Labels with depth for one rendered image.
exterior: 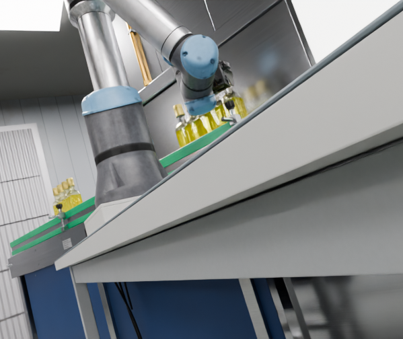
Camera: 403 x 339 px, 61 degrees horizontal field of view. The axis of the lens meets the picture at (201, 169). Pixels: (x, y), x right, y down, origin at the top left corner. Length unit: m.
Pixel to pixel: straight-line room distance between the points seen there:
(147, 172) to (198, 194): 0.38
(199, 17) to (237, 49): 0.27
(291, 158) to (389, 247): 0.07
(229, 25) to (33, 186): 3.27
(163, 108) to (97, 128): 0.94
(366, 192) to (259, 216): 0.09
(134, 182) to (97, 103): 0.17
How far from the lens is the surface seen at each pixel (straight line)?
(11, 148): 4.34
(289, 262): 0.25
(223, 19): 1.42
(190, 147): 1.08
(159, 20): 0.76
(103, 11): 0.96
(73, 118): 4.59
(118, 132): 0.64
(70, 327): 1.94
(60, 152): 4.40
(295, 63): 1.19
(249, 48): 1.29
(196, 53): 0.70
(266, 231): 0.26
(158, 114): 1.60
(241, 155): 0.18
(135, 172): 0.60
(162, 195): 0.29
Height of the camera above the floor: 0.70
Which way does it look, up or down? 9 degrees up
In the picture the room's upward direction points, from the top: 18 degrees counter-clockwise
